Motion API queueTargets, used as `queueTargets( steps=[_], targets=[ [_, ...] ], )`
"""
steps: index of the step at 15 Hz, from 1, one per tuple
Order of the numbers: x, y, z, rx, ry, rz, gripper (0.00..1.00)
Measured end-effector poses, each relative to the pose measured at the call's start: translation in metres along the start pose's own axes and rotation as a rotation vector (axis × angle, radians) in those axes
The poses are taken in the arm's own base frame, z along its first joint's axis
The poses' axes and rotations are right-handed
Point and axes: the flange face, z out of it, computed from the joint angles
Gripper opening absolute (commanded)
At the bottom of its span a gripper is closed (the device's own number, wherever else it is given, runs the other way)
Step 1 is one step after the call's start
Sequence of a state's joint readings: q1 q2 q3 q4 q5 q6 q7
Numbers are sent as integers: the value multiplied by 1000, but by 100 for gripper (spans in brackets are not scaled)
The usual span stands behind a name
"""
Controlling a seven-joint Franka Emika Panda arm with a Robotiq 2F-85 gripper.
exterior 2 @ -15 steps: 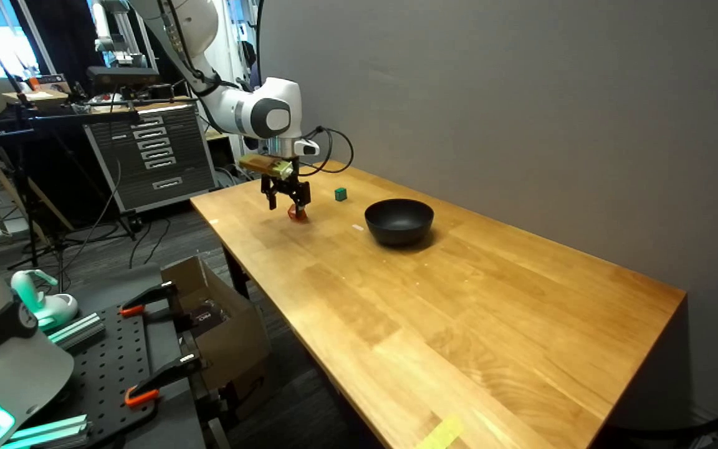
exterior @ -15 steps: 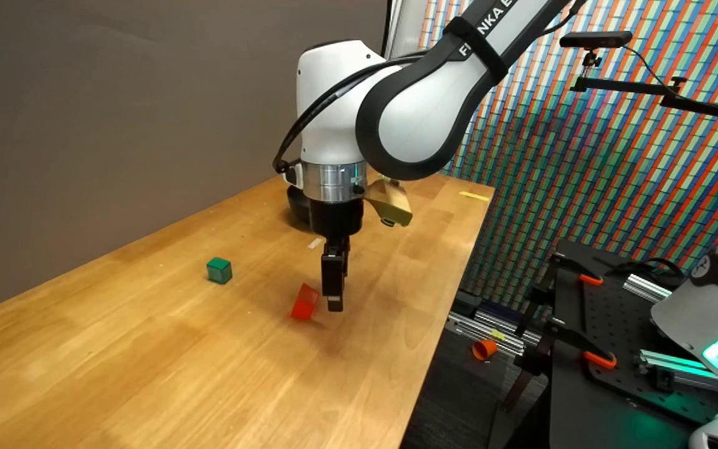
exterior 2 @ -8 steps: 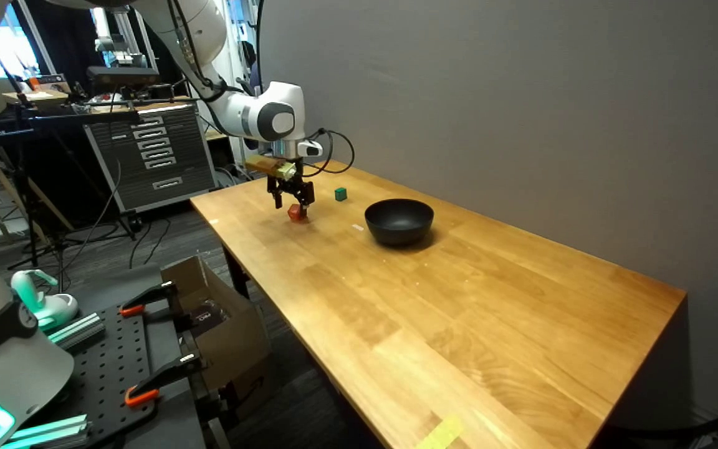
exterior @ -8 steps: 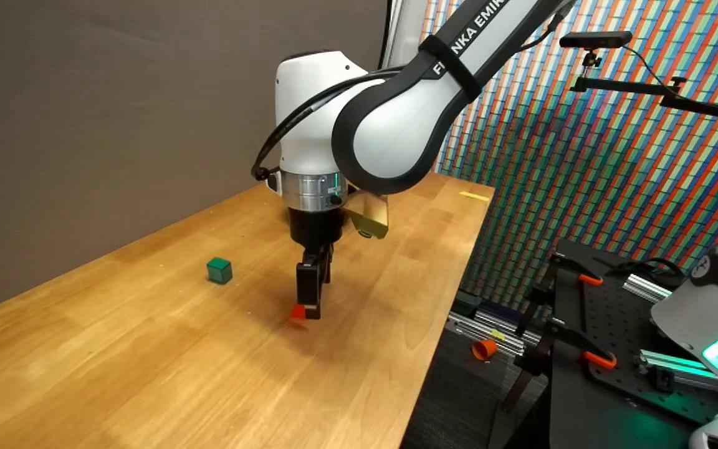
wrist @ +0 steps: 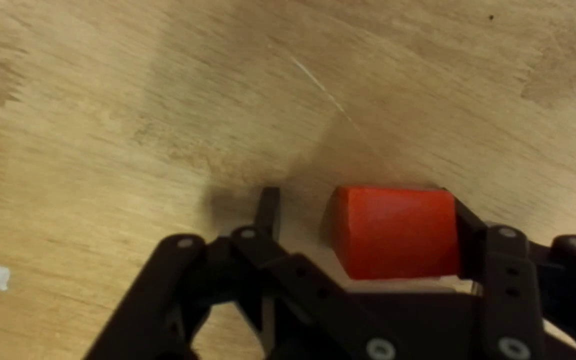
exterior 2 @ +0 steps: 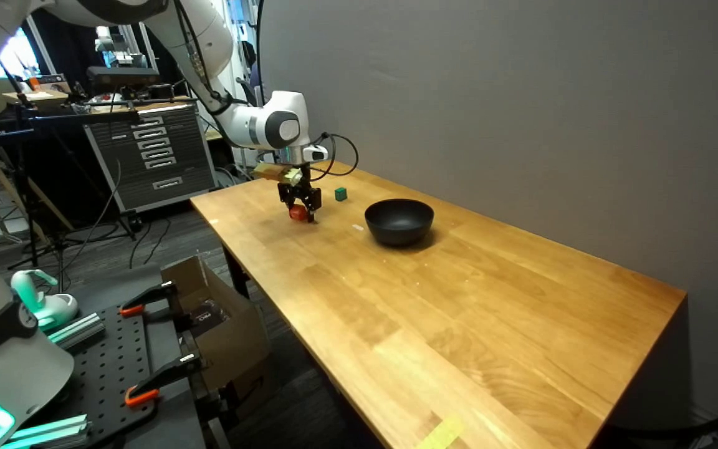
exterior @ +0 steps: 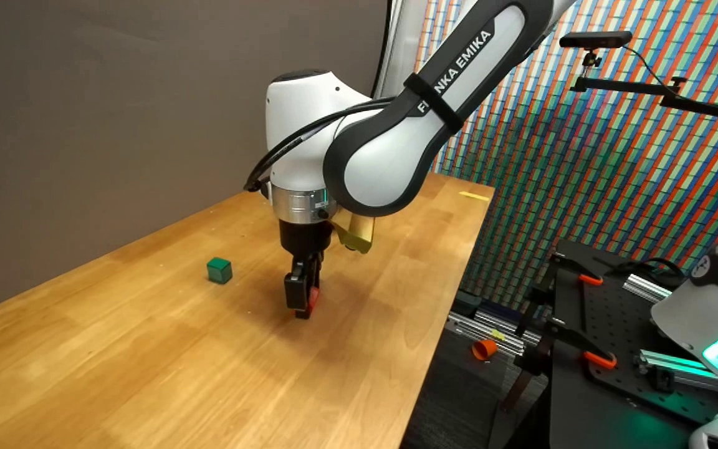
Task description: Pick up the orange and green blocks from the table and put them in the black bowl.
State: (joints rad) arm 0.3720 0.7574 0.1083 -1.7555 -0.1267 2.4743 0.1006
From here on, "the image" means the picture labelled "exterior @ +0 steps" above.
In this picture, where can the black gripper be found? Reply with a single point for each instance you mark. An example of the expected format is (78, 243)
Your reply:
(305, 240)

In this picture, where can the orange block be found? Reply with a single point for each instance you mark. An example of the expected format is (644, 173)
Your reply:
(312, 296)

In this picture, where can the green block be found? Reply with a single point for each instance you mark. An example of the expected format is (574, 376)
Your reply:
(220, 270)

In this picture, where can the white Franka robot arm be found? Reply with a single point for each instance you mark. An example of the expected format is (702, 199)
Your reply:
(392, 158)

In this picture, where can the grey white robot base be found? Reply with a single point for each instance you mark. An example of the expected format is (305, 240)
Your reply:
(710, 306)

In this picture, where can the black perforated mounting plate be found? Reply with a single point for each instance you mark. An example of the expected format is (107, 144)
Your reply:
(618, 324)

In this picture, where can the yellow wrist camera mount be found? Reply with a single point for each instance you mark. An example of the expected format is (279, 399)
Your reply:
(355, 235)

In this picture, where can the multicolour woven wall panel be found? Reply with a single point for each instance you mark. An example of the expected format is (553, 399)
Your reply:
(625, 182)

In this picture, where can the aluminium extrusion rail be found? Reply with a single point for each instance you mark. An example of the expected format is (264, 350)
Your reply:
(649, 288)
(684, 365)

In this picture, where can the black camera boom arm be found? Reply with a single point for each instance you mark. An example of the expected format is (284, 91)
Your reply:
(625, 84)

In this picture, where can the black bar camera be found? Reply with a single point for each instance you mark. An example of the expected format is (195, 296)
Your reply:
(596, 38)

